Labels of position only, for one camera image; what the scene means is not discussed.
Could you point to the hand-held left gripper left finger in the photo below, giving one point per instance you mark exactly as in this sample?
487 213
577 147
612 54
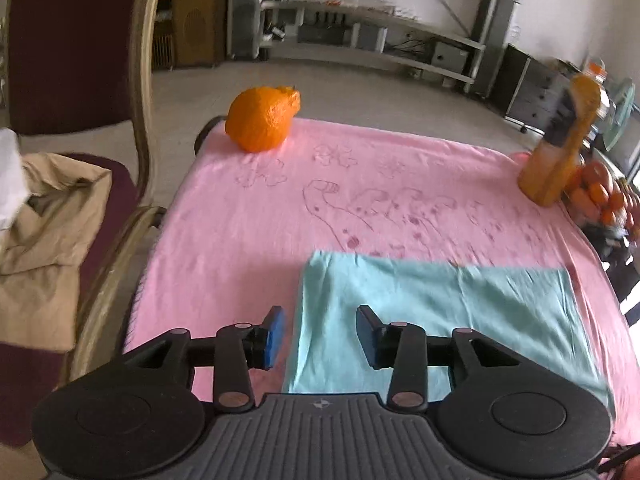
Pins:
274 335

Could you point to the grey tower speaker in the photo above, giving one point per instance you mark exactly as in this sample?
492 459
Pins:
492 45
246 10

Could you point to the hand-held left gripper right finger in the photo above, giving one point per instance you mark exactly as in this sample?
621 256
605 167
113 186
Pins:
366 335

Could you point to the beige cloth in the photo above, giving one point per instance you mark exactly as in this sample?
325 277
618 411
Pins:
50 240

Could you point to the grey audio box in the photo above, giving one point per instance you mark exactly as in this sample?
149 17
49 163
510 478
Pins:
372 36

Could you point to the teal t-shirt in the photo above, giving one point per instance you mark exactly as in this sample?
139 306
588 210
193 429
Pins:
450 300

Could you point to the large orange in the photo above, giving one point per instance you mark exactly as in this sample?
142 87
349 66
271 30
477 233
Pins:
260 120

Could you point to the white cloth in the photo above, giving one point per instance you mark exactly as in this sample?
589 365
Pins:
10 180

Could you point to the brown wooden cabinet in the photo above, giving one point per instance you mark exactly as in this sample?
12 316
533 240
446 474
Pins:
195 27

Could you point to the pink printed blanket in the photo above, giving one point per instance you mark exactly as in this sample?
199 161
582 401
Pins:
225 220

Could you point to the black drawer cabinet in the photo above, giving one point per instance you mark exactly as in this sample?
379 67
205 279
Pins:
535 85

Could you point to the orange juice bottle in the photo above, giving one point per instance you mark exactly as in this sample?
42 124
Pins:
560 160

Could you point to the wooden chair maroon upholstery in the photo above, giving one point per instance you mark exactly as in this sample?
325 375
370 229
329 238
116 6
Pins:
70 50

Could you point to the small grey speaker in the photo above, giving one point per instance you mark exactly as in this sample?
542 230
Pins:
450 59

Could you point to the round desk fan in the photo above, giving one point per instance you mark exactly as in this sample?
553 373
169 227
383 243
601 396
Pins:
619 115

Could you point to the grey TV stand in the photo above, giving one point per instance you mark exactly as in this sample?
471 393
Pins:
380 25

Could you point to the pile of fruit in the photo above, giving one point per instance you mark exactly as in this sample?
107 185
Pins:
600 195

